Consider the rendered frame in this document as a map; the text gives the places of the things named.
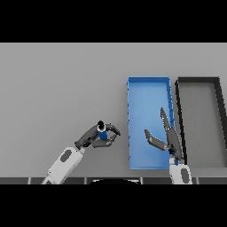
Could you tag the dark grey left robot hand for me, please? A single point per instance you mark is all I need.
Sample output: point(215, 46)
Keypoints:
point(88, 136)

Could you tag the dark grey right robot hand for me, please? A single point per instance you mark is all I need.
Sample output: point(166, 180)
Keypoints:
point(173, 139)

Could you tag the blue pipe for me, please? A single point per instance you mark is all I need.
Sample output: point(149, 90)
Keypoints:
point(102, 131)

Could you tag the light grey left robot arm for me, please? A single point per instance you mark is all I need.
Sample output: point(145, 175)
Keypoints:
point(64, 164)

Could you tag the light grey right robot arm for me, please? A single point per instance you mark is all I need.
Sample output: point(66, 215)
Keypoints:
point(180, 173)

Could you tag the blue bin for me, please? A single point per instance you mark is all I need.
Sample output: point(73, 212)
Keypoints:
point(149, 124)

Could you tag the dark grey bin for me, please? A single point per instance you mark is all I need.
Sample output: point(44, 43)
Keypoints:
point(201, 121)

